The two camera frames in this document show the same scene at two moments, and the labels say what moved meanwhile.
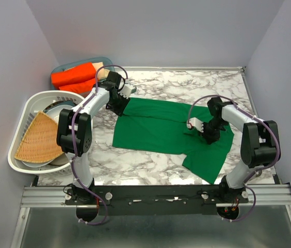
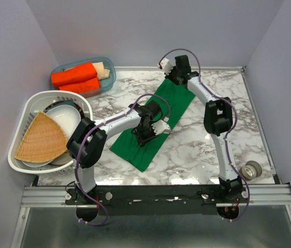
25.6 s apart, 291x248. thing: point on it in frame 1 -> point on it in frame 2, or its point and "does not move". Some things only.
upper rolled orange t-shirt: x=83 y=72 does not move
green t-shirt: x=161 y=125 -> x=174 y=98
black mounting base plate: x=157 y=200 does not move
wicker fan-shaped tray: x=40 y=143 does not move
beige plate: x=62 y=159 does not move
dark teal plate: x=64 y=103 does not move
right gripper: x=209 y=138 -> x=168 y=76
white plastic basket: x=34 y=103 does not move
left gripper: x=119 y=110 -> x=142 y=141
